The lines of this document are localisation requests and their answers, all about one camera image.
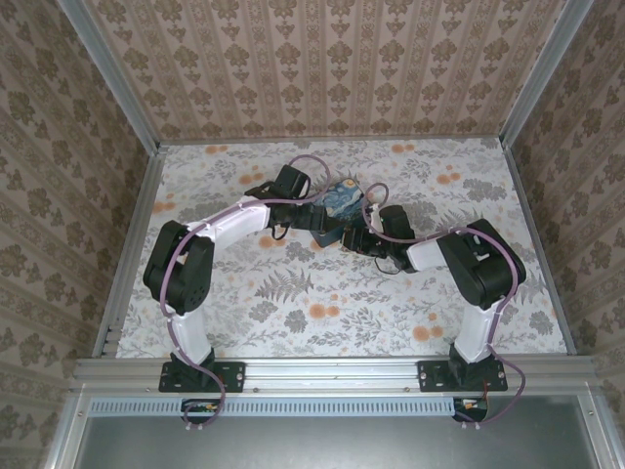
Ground aluminium side rail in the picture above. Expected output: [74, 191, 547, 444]
[91, 144, 168, 361]
[501, 138, 583, 357]

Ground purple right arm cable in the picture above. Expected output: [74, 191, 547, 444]
[360, 183, 527, 431]

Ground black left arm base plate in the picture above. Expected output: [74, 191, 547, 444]
[158, 360, 245, 393]

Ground black controller board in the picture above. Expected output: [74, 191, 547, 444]
[452, 396, 490, 424]
[181, 398, 222, 424]

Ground starry night print box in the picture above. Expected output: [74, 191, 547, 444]
[312, 178, 368, 249]

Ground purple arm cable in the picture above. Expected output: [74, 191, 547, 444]
[159, 153, 331, 434]
[360, 183, 527, 431]

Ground black right controller board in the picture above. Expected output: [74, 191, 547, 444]
[452, 396, 490, 424]

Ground aluminium corner post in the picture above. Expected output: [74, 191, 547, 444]
[57, 0, 163, 150]
[498, 0, 586, 148]

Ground grey slotted cable duct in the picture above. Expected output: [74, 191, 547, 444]
[90, 396, 463, 418]

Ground floral patterned table cover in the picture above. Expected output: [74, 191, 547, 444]
[118, 138, 570, 362]

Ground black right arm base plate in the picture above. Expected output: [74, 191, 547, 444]
[418, 359, 509, 393]

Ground aluminium rail carrying arm bases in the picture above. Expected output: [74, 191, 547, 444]
[69, 355, 605, 395]

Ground black left controller board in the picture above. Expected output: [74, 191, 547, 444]
[181, 398, 222, 424]

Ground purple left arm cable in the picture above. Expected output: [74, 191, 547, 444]
[159, 153, 331, 434]

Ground grey metal panel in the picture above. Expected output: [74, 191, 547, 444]
[72, 394, 603, 469]

